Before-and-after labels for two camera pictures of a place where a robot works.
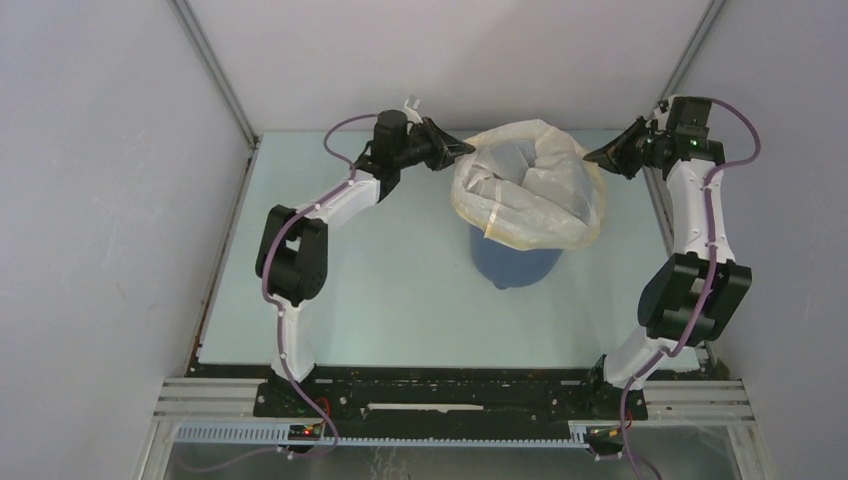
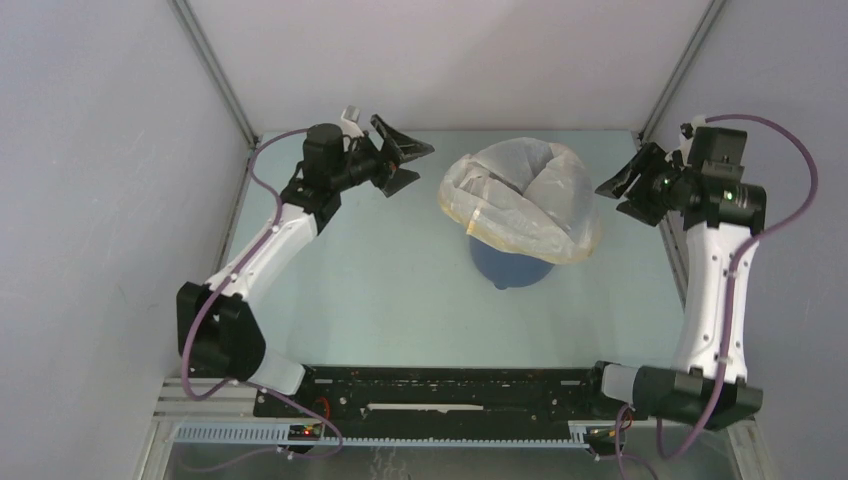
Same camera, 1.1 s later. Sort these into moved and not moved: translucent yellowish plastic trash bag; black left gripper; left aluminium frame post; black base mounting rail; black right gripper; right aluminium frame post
Moved: black left gripper; translucent yellowish plastic trash bag; black right gripper
Not moved: black base mounting rail; left aluminium frame post; right aluminium frame post
